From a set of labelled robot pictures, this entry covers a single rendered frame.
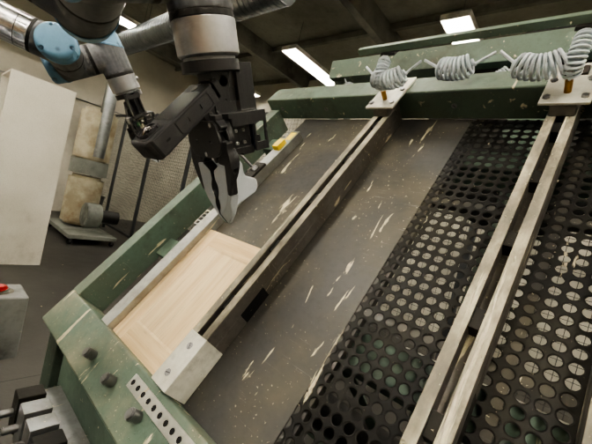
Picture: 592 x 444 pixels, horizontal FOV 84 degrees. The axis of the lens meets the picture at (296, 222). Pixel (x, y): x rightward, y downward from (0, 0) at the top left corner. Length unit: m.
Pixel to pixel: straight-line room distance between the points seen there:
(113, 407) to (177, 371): 0.17
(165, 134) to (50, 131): 4.31
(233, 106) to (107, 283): 0.98
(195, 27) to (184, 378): 0.65
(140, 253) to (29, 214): 3.49
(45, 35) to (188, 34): 0.54
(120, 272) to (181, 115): 0.97
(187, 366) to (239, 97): 0.56
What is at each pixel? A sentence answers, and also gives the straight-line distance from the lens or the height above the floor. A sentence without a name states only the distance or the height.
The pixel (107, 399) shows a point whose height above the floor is 0.84.
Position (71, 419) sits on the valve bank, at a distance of 1.05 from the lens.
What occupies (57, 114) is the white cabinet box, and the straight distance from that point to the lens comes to 4.73.
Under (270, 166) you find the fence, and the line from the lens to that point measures 1.28.
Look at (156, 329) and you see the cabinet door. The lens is 1.00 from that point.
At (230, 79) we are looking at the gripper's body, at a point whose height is 1.49.
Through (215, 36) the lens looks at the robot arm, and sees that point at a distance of 0.43.
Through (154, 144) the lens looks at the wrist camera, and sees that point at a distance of 0.40.
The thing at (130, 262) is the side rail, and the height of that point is 1.02.
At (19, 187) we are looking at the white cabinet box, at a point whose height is 0.87.
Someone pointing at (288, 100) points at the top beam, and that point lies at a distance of 1.57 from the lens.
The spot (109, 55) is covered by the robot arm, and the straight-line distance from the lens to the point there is 1.08.
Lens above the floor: 1.35
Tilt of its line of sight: 2 degrees down
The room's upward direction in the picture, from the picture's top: 14 degrees clockwise
